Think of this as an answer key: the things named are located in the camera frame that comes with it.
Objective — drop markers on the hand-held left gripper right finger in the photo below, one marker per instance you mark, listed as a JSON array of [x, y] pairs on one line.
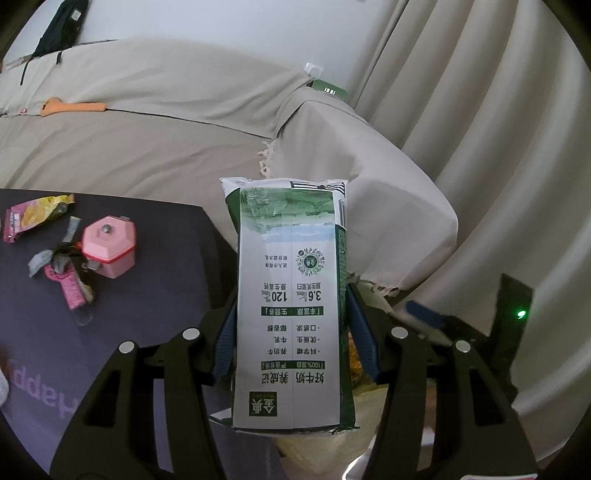
[[364, 332]]

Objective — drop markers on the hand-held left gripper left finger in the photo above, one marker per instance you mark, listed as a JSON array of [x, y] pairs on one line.
[[226, 337]]

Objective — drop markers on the pink toy pot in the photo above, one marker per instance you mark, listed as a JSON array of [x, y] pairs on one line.
[[108, 244]]

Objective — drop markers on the purple tablecloth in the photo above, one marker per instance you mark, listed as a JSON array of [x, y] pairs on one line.
[[152, 286]]

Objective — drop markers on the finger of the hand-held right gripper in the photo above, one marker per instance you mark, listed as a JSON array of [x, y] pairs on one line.
[[422, 311]]

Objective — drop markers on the grey white curtain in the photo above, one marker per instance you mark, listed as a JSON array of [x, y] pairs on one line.
[[485, 138]]

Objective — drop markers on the green flat device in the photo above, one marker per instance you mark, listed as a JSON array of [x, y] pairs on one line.
[[330, 88]]

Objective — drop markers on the black backpack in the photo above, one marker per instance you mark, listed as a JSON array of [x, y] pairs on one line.
[[64, 23]]

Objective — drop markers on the yellow pink snack wrapper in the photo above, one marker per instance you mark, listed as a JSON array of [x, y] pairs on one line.
[[37, 212]]

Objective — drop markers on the dark wrapper scrap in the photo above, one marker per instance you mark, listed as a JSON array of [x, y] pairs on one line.
[[64, 256]]

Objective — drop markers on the torn pink toy packaging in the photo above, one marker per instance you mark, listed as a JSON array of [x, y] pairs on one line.
[[71, 286]]

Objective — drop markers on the orange back scratcher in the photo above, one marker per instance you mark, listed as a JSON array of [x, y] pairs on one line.
[[78, 107]]

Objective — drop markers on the white wall socket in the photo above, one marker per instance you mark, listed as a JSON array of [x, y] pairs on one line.
[[314, 70]]

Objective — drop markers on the green white milk carton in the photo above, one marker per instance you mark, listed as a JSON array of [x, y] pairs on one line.
[[291, 277]]

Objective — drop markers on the grey covered sofa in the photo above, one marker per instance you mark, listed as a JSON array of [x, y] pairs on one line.
[[184, 138]]

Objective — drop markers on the grey blue wrapper scrap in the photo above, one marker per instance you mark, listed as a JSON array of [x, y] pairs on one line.
[[39, 263]]

